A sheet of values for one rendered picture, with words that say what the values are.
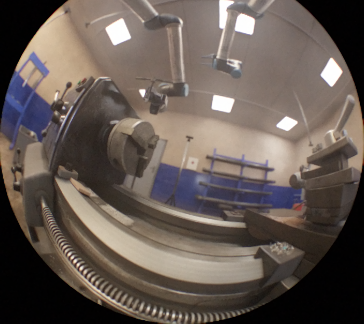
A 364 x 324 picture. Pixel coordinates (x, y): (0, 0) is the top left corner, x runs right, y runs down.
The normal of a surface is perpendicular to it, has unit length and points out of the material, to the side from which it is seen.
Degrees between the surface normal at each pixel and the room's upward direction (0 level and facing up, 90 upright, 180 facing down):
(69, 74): 90
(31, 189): 90
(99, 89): 90
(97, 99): 90
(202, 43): 180
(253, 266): 36
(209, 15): 180
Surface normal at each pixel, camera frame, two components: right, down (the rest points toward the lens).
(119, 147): -0.21, -0.07
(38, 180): 0.95, 0.21
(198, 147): -0.13, -0.36
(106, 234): 0.14, -0.95
